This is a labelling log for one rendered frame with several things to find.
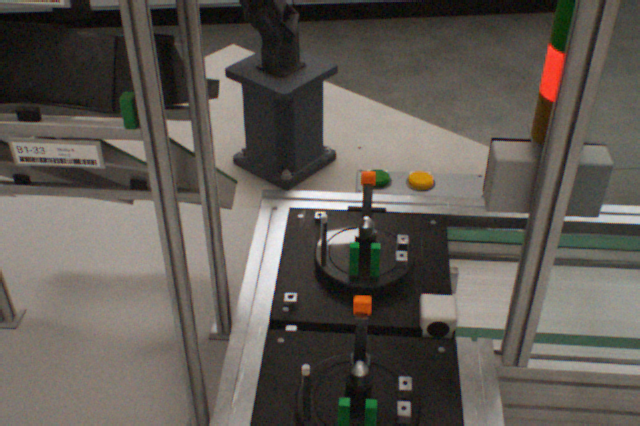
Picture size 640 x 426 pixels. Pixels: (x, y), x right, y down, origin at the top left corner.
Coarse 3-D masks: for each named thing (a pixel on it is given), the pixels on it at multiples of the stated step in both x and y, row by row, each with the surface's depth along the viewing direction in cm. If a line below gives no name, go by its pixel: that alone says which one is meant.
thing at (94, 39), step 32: (0, 32) 74; (32, 32) 73; (64, 32) 72; (0, 64) 75; (32, 64) 74; (64, 64) 73; (96, 64) 72; (128, 64) 74; (160, 64) 81; (0, 96) 75; (32, 96) 75; (64, 96) 74; (96, 96) 73
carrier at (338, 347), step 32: (288, 352) 94; (320, 352) 94; (352, 352) 94; (384, 352) 94; (416, 352) 94; (448, 352) 94; (288, 384) 90; (320, 384) 87; (352, 384) 83; (384, 384) 87; (416, 384) 90; (448, 384) 90; (256, 416) 86; (288, 416) 86; (320, 416) 84; (352, 416) 84; (384, 416) 84; (416, 416) 84; (448, 416) 86
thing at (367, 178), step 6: (366, 174) 106; (372, 174) 106; (366, 180) 106; (372, 180) 106; (366, 186) 105; (372, 186) 105; (366, 192) 107; (372, 192) 107; (366, 198) 107; (372, 198) 107; (366, 204) 107; (366, 210) 108
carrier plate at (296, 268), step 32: (288, 224) 113; (320, 224) 113; (384, 224) 113; (416, 224) 113; (288, 256) 108; (416, 256) 108; (448, 256) 108; (288, 288) 103; (320, 288) 103; (416, 288) 103; (448, 288) 103; (288, 320) 98; (320, 320) 98; (352, 320) 98; (384, 320) 98; (416, 320) 98
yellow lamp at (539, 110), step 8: (536, 104) 76; (544, 104) 75; (552, 104) 74; (536, 112) 76; (544, 112) 75; (536, 120) 77; (544, 120) 75; (536, 128) 77; (544, 128) 76; (536, 136) 77; (544, 136) 76
